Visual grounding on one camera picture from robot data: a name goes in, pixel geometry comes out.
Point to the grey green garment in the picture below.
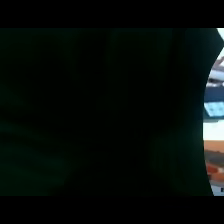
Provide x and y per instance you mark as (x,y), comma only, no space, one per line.
(100,110)

